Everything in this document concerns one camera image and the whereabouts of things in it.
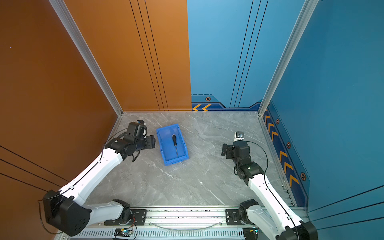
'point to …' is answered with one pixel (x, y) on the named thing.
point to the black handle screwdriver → (174, 139)
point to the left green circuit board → (123, 232)
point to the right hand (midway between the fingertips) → (230, 145)
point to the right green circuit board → (256, 231)
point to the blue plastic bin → (165, 135)
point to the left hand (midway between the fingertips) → (150, 139)
